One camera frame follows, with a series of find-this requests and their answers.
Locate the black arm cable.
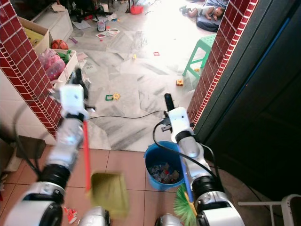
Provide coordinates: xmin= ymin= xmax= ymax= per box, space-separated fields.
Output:
xmin=152 ymin=120 xmax=217 ymax=179
xmin=12 ymin=106 xmax=44 ymax=178

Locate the white paper sheet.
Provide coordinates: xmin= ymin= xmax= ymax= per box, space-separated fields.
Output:
xmin=72 ymin=21 xmax=91 ymax=30

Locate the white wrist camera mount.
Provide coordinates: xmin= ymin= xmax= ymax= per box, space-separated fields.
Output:
xmin=169 ymin=107 xmax=192 ymax=136
xmin=60 ymin=85 xmax=89 ymax=118

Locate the open cardboard box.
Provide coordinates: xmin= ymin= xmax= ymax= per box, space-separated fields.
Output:
xmin=18 ymin=17 xmax=55 ymax=55

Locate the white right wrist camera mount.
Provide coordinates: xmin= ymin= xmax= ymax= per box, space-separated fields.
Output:
xmin=169 ymin=107 xmax=192 ymax=136

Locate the brown cardboard piece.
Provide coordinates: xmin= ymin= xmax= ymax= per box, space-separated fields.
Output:
xmin=16 ymin=135 xmax=46 ymax=161

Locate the white metal rack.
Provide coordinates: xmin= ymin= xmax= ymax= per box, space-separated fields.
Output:
xmin=237 ymin=194 xmax=301 ymax=226

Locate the small cardboard box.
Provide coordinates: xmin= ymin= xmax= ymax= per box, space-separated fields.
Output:
xmin=51 ymin=3 xmax=67 ymax=13

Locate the red paper scrap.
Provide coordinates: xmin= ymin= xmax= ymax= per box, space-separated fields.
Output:
xmin=64 ymin=207 xmax=79 ymax=225

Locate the dark blue floor cushion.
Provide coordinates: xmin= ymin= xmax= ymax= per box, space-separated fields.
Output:
xmin=196 ymin=16 xmax=222 ymax=33

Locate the black floor cable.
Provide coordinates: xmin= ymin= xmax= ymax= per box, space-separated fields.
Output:
xmin=89 ymin=110 xmax=166 ymax=121

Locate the silver robot left leg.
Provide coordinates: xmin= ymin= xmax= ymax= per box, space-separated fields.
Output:
xmin=79 ymin=206 xmax=111 ymax=226

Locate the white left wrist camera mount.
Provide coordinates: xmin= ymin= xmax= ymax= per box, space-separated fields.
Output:
xmin=60 ymin=85 xmax=89 ymax=118

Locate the orange ball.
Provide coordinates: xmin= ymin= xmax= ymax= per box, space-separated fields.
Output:
xmin=50 ymin=40 xmax=69 ymax=51

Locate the silver robot leg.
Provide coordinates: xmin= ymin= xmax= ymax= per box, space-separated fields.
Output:
xmin=154 ymin=213 xmax=184 ymax=226
xmin=79 ymin=206 xmax=111 ymax=226

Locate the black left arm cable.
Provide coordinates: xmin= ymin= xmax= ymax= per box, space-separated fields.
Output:
xmin=12 ymin=106 xmax=44 ymax=178

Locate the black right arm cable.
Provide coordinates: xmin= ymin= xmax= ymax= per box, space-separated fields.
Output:
xmin=152 ymin=120 xmax=217 ymax=179

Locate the lying baby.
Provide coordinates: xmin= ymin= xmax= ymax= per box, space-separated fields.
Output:
xmin=185 ymin=5 xmax=227 ymax=22

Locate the small red bucket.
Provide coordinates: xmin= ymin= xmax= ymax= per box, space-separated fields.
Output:
xmin=130 ymin=4 xmax=144 ymax=15

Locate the pink plastic bag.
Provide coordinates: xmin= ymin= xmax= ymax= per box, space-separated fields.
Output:
xmin=40 ymin=48 xmax=67 ymax=81

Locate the open picture book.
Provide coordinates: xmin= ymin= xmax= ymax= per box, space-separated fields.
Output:
xmin=96 ymin=28 xmax=121 ymax=39

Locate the green plastic stool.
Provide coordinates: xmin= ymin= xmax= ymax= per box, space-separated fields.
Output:
xmin=183 ymin=33 xmax=217 ymax=79

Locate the white plastic crate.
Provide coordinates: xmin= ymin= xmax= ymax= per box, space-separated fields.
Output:
xmin=40 ymin=48 xmax=81 ymax=86

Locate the crumpled plastic rubbish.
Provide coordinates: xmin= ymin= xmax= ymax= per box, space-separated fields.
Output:
xmin=148 ymin=162 xmax=182 ymax=184

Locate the plastic bottle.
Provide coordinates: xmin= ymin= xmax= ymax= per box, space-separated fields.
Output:
xmin=97 ymin=18 xmax=107 ymax=32

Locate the red-handled olive dustpan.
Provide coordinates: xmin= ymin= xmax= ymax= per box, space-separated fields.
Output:
xmin=82 ymin=120 xmax=131 ymax=218

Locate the silver robot right leg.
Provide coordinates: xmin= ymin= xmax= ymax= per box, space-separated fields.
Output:
xmin=154 ymin=213 xmax=184 ymax=226

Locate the blue-handled green broom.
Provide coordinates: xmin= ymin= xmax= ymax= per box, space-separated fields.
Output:
xmin=173 ymin=154 xmax=199 ymax=218

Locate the blue plastic bucket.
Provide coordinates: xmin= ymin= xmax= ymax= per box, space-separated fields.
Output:
xmin=144 ymin=141 xmax=187 ymax=192

